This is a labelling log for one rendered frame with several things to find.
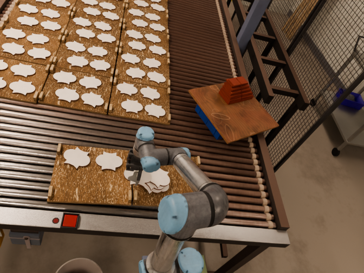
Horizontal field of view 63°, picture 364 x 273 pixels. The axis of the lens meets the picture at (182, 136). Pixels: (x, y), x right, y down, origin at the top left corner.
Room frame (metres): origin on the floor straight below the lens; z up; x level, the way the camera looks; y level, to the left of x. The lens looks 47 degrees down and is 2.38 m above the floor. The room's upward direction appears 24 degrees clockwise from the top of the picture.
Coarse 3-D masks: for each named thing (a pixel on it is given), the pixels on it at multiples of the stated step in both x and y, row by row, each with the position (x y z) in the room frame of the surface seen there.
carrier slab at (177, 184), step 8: (192, 160) 1.19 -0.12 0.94; (160, 168) 1.04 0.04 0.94; (168, 168) 1.06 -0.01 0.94; (168, 176) 1.01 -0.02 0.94; (176, 176) 1.03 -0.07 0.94; (176, 184) 0.98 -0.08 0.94; (184, 184) 1.00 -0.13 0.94; (144, 192) 0.85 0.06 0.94; (152, 192) 0.87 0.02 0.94; (160, 192) 0.89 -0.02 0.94; (168, 192) 0.91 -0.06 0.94; (176, 192) 0.93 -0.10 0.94; (184, 192) 0.95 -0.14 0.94; (144, 200) 0.80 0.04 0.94; (152, 200) 0.82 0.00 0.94; (160, 200) 0.84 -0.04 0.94
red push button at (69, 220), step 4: (64, 216) 0.55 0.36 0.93; (68, 216) 0.56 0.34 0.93; (72, 216) 0.57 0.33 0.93; (76, 216) 0.58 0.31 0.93; (64, 220) 0.54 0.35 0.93; (68, 220) 0.54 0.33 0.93; (72, 220) 0.55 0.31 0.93; (76, 220) 0.56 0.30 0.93; (64, 224) 0.52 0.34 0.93; (68, 224) 0.53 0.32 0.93; (72, 224) 0.53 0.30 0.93
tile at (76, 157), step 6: (72, 150) 0.90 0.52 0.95; (78, 150) 0.91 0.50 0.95; (66, 156) 0.85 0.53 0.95; (72, 156) 0.86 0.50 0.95; (78, 156) 0.88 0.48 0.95; (84, 156) 0.90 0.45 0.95; (66, 162) 0.81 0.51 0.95; (72, 162) 0.83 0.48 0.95; (78, 162) 0.84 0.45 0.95; (84, 162) 0.86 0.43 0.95
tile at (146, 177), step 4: (124, 172) 0.83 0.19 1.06; (128, 172) 0.84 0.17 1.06; (132, 172) 0.85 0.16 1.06; (144, 172) 0.88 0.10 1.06; (124, 176) 0.81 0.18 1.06; (128, 176) 0.82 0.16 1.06; (136, 176) 0.84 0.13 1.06; (144, 176) 0.86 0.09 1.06; (148, 176) 0.87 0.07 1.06; (128, 180) 0.80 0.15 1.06; (140, 180) 0.83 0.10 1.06; (144, 180) 0.84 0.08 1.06; (148, 180) 0.85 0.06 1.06; (132, 184) 0.79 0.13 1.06; (140, 184) 0.81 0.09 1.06; (144, 184) 0.82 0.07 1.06
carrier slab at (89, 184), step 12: (60, 156) 0.84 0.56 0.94; (96, 156) 0.93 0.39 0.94; (120, 156) 1.00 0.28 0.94; (60, 168) 0.77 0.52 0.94; (72, 168) 0.80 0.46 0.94; (84, 168) 0.83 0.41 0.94; (96, 168) 0.86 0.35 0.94; (120, 168) 0.92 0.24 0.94; (60, 180) 0.71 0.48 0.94; (72, 180) 0.74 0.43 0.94; (84, 180) 0.77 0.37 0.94; (96, 180) 0.79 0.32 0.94; (108, 180) 0.82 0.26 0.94; (120, 180) 0.85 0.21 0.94; (60, 192) 0.65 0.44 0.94; (72, 192) 0.68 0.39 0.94; (84, 192) 0.70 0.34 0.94; (96, 192) 0.73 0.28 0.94; (108, 192) 0.76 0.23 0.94; (120, 192) 0.79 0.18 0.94; (108, 204) 0.70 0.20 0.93; (120, 204) 0.73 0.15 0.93
